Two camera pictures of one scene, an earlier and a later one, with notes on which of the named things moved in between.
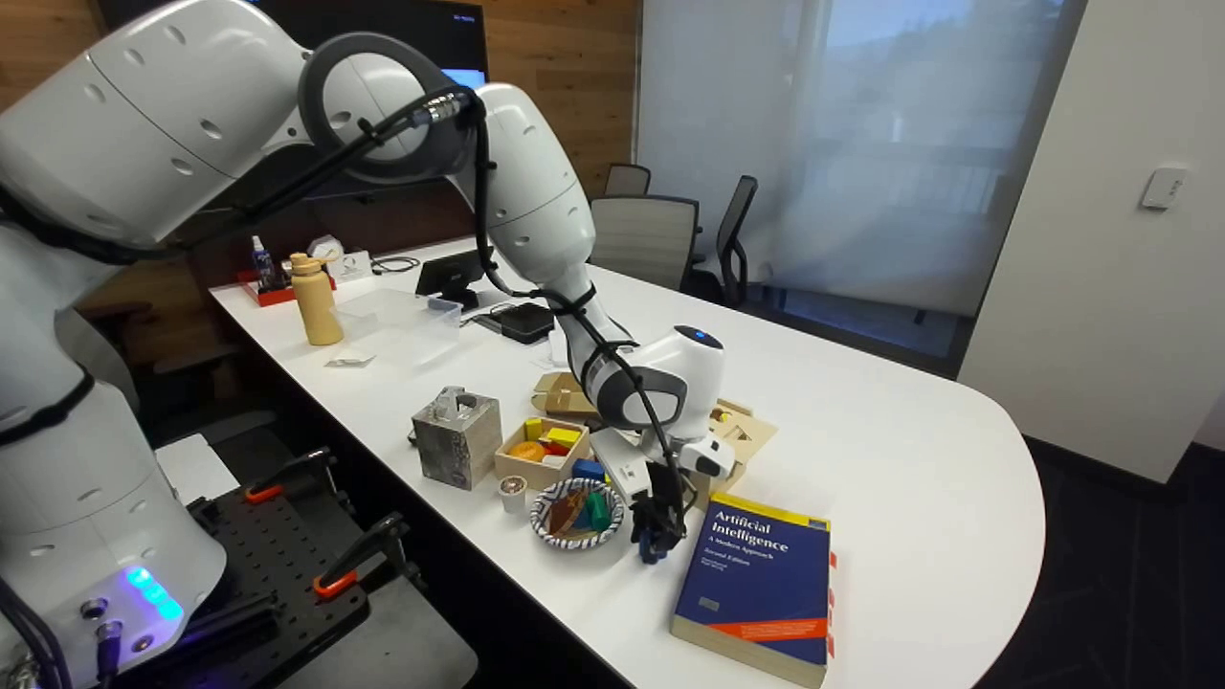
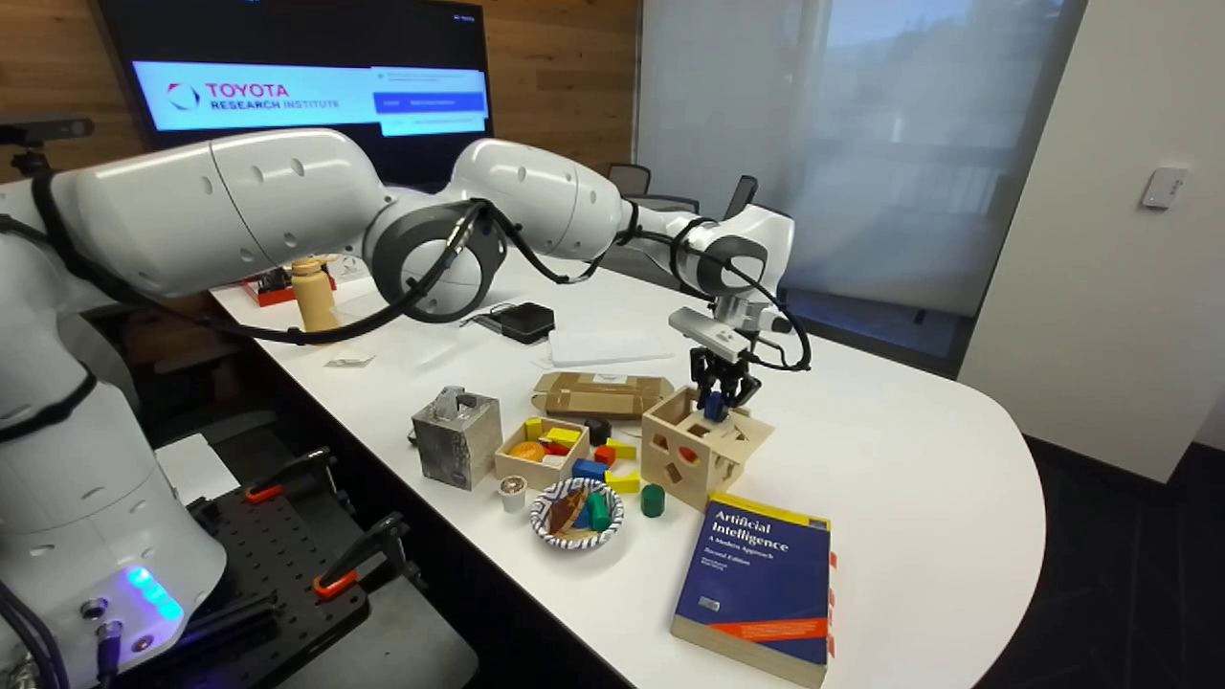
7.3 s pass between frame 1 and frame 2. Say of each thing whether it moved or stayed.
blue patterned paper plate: stayed
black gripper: moved
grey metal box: stayed
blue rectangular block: stayed
